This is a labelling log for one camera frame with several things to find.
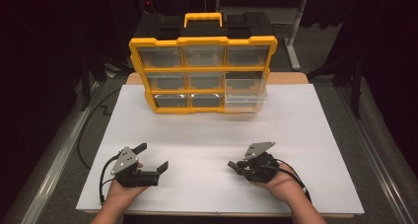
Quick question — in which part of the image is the white table cover board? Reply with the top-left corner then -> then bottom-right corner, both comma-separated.
75,83 -> 366,216

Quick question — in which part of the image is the aluminium floor rail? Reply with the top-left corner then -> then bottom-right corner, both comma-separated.
334,85 -> 418,224
19,80 -> 102,224

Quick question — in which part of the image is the grey metal stand leg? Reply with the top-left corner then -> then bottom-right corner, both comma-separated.
284,0 -> 309,72

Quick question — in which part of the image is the grid of clear drawers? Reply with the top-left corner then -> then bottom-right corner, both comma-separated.
137,45 -> 271,109

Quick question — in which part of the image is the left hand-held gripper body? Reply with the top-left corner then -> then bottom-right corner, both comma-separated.
109,146 -> 160,188

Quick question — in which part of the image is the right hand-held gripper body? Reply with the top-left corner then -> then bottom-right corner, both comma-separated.
236,141 -> 281,185

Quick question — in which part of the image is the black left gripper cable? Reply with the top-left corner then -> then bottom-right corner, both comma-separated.
99,154 -> 121,204

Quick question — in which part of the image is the clear plastic organizer drawer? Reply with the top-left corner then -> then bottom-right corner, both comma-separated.
224,78 -> 268,114

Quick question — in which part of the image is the person's right hand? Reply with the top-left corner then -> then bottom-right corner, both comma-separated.
250,162 -> 309,206

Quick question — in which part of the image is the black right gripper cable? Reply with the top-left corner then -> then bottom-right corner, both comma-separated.
275,158 -> 313,202

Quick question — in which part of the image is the black metal stand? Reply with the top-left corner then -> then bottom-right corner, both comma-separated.
80,50 -> 132,112
307,50 -> 364,120

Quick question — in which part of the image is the black floor cable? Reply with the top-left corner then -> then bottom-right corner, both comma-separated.
77,86 -> 123,171

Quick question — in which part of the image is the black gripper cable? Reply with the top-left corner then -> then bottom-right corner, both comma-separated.
275,158 -> 313,202
99,154 -> 121,204

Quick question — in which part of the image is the person's left hand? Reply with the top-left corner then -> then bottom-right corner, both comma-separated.
104,179 -> 150,207

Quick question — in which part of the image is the yellow and black organizer cabinet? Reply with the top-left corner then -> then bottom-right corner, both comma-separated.
128,12 -> 279,115

